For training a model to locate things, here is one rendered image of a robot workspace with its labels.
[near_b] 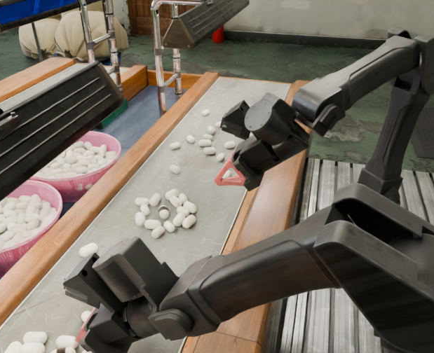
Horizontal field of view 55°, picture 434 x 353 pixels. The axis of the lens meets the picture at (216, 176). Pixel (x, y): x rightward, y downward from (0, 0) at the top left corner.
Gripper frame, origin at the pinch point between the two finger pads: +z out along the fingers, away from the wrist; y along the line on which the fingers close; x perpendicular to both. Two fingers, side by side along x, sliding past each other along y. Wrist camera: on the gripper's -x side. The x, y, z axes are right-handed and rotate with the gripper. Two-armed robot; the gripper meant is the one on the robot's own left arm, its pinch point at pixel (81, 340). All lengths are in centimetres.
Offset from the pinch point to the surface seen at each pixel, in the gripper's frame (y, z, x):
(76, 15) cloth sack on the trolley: -299, 157, -108
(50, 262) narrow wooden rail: -13.8, 12.2, -9.3
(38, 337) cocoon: 1.2, 5.5, -4.3
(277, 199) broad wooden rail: -45, -18, 15
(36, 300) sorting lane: -6.3, 11.6, -6.9
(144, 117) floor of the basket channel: -97, 32, -15
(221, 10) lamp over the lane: -91, -18, -26
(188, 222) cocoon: -32.1, -4.4, 4.2
